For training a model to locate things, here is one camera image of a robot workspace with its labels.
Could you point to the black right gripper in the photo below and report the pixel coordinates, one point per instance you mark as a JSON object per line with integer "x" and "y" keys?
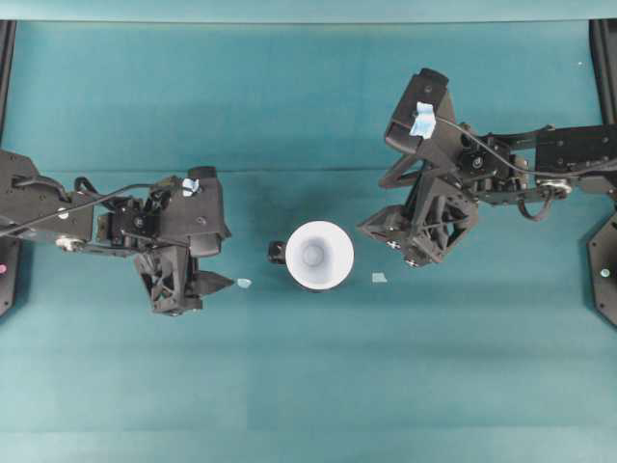
{"x": 440, "y": 209}

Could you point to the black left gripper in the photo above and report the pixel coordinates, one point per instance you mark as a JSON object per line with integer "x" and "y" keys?
{"x": 173, "y": 280}

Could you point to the white paper cup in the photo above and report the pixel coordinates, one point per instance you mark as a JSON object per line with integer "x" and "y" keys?
{"x": 319, "y": 255}

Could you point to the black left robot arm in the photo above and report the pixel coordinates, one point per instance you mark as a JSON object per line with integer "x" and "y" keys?
{"x": 179, "y": 222}

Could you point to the small clear tape piece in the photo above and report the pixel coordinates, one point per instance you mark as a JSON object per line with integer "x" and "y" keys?
{"x": 378, "y": 278}

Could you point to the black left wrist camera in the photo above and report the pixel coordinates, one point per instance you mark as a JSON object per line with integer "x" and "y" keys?
{"x": 203, "y": 199}

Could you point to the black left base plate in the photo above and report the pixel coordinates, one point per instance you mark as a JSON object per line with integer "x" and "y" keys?
{"x": 10, "y": 259}

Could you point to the black octagonal right base plate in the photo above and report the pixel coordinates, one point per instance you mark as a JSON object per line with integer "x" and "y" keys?
{"x": 601, "y": 249}

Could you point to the black metal frame rail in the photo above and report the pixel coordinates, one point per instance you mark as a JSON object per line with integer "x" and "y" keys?
{"x": 602, "y": 39}

